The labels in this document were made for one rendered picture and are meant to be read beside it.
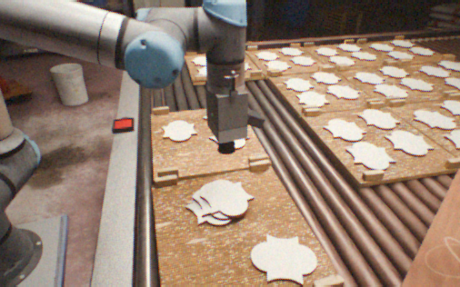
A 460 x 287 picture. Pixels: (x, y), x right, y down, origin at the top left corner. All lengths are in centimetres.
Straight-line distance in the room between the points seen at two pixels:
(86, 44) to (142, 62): 8
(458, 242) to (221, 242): 45
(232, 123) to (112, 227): 41
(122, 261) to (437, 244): 62
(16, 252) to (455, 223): 90
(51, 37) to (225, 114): 31
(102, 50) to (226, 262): 47
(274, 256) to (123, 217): 39
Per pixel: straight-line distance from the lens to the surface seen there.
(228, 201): 80
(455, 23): 670
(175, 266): 72
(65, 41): 50
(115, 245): 82
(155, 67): 45
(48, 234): 94
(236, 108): 63
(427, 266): 67
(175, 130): 113
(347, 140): 113
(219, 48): 59
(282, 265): 71
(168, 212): 83
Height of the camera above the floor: 151
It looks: 33 degrees down
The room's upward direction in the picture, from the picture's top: straight up
